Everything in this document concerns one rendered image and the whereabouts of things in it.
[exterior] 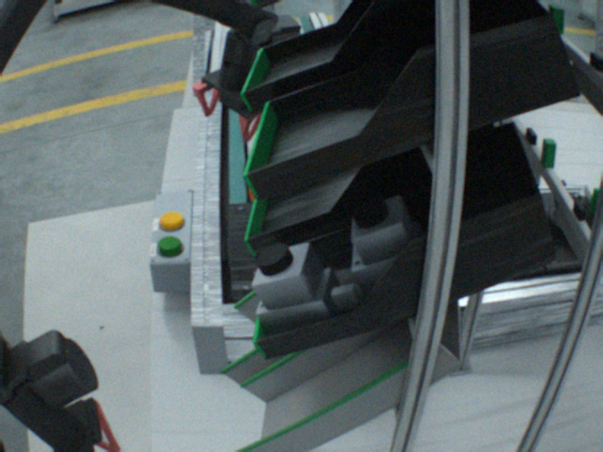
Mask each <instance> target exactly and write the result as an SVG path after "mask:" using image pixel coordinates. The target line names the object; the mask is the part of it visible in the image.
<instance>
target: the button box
mask: <svg viewBox="0 0 603 452"><path fill-rule="evenodd" d="M193 197H194V190H192V189H189V190H178V191H167V192H158V193H157V194H156V200H155V207H154V215H153V230H152V239H151V249H150V260H149V266H150V272H151V277H152V283H153V291H154V292H191V240H192V215H193ZM168 212H177V213H180V214H181V215H182V216H183V224H182V225H181V226H180V227H179V228H177V229H175V230H165V229H164V228H163V227H162V226H161V223H160V219H161V217H162V216H163V215H164V214H165V213H168ZM168 236H173V237H176V238H178V239H180V240H181V245H182V249H181V251H180V252H179V253H178V254H177V255H174V256H165V255H163V254H161V253H160V252H159V250H158V242H159V241H160V240H161V239H162V238H164V237H168Z"/></svg>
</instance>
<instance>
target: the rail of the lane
mask: <svg viewBox="0 0 603 452"><path fill-rule="evenodd" d="M212 96H213V89H212V90H210V91H207V92H206V93H205V99H206V102H207V105H208V108H209V106H210V103H211V100H212ZM222 142H223V104H222V103H221V102H219V100H218V101H217V104H216V106H215V109H214V112H213V114H212V115H211V116H209V117H206V116H205V114H204V111H203V110H202V107H201V109H200V119H199V128H198V137H197V156H196V168H195V182H194V197H193V215H192V240H191V326H192V332H193V337H194V343H195V348H196V353H197V362H198V367H199V371H200V374H203V375H224V374H223V373H221V369H223V368H224V367H226V366H228V359H227V351H226V345H225V336H224V331H223V306H222V304H224V287H223V269H227V248H226V238H225V237H223V234H222Z"/></svg>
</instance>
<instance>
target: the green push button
mask: <svg viewBox="0 0 603 452"><path fill-rule="evenodd" d="M181 249H182V245H181V240H180V239H178V238H176V237H173V236H168V237H164V238H162V239H161V240H160V241H159V242H158V250H159V252H160V253H161V254H163V255H165V256H174V255H177V254H178V253H179V252H180V251H181Z"/></svg>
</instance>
